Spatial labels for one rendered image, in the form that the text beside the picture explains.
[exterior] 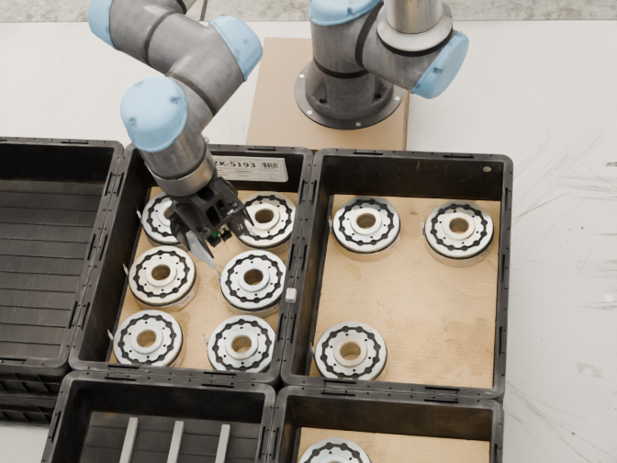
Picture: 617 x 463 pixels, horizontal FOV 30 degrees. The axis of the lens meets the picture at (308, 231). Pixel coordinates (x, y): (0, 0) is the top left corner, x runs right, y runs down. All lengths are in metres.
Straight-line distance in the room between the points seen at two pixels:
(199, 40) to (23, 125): 0.91
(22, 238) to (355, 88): 0.59
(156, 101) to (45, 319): 0.60
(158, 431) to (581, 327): 0.67
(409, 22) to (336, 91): 0.26
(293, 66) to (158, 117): 0.79
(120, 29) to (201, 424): 0.58
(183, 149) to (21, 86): 0.99
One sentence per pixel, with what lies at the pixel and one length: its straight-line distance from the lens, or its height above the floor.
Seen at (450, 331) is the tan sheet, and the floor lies 0.83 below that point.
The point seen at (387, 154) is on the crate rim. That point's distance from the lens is 1.74.
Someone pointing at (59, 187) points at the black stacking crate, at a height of 0.83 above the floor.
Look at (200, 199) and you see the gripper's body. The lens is 1.40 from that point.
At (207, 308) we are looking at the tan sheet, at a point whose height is 0.83.
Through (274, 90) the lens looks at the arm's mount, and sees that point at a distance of 2.02.
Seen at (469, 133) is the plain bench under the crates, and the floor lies 0.70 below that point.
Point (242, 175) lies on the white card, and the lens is 1.82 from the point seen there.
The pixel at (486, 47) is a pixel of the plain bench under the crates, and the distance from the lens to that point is 2.19.
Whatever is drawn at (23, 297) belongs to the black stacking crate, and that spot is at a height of 0.83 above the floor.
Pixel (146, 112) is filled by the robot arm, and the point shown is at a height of 1.35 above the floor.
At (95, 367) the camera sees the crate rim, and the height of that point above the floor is 0.93.
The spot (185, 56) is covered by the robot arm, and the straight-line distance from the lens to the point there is 1.36.
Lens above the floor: 2.31
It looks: 56 degrees down
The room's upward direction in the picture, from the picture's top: 11 degrees counter-clockwise
